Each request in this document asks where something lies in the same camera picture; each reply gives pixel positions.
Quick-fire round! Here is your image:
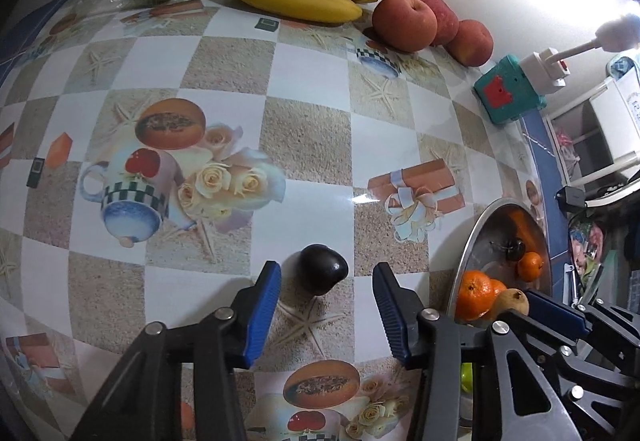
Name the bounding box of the steel bowl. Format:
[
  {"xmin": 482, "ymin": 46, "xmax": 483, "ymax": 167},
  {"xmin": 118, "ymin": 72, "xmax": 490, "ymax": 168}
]
[{"xmin": 446, "ymin": 199, "xmax": 552, "ymax": 325}]

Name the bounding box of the middle red apple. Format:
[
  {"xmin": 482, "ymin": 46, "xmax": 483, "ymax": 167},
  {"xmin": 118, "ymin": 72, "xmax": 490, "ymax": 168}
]
[{"xmin": 420, "ymin": 0, "xmax": 459, "ymax": 46}]

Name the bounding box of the white desk lamp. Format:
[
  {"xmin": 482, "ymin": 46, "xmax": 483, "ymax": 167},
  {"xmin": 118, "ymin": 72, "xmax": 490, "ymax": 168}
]
[{"xmin": 520, "ymin": 14, "xmax": 640, "ymax": 96}]

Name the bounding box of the large orange mandarin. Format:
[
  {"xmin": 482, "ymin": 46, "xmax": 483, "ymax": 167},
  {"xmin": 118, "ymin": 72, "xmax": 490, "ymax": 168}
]
[{"xmin": 490, "ymin": 279, "xmax": 508, "ymax": 300}]

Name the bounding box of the red apple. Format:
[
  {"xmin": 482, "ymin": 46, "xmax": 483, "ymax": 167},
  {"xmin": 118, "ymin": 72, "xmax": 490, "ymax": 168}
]
[
  {"xmin": 420, "ymin": 0, "xmax": 459, "ymax": 46},
  {"xmin": 445, "ymin": 19, "xmax": 494, "ymax": 67},
  {"xmin": 372, "ymin": 0, "xmax": 437, "ymax": 53}
]

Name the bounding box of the orange mandarin with stem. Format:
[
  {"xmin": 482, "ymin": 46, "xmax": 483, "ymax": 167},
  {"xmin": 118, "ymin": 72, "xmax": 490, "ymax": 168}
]
[{"xmin": 454, "ymin": 270, "xmax": 496, "ymax": 322}]

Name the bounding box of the right red apple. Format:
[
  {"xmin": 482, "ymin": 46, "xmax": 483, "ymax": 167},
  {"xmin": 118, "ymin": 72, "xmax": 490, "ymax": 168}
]
[{"xmin": 445, "ymin": 19, "xmax": 494, "ymax": 67}]

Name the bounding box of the front red apple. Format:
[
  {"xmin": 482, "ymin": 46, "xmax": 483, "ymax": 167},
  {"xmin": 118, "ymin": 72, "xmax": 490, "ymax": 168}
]
[{"xmin": 372, "ymin": 0, "xmax": 437, "ymax": 53}]

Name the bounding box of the green fruit in bowl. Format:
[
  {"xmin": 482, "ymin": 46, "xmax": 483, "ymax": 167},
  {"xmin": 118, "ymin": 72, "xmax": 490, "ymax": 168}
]
[{"xmin": 460, "ymin": 363, "xmax": 474, "ymax": 395}]

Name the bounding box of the teal toy box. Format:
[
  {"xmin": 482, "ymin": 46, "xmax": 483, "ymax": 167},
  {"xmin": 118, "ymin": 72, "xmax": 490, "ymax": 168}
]
[{"xmin": 473, "ymin": 54, "xmax": 547, "ymax": 124}]

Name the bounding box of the small dark plum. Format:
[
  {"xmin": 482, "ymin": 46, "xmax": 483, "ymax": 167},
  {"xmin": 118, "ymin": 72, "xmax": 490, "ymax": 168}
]
[{"xmin": 504, "ymin": 237, "xmax": 526, "ymax": 263}]

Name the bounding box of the black power adapter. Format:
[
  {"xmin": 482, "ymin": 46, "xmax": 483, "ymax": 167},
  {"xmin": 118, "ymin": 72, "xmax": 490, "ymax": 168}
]
[{"xmin": 555, "ymin": 185, "xmax": 586, "ymax": 214}]

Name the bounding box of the white shelf rack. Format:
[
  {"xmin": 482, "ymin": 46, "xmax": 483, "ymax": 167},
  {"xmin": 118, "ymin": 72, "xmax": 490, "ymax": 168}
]
[{"xmin": 544, "ymin": 52, "xmax": 639, "ymax": 190}]

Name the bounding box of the brown longan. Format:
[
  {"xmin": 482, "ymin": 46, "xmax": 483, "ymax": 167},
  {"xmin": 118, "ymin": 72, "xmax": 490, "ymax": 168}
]
[{"xmin": 488, "ymin": 288, "xmax": 529, "ymax": 321}]

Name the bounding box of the patterned tablecloth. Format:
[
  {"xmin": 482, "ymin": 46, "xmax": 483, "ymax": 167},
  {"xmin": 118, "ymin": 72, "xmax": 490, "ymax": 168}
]
[{"xmin": 1, "ymin": 0, "xmax": 566, "ymax": 440}]

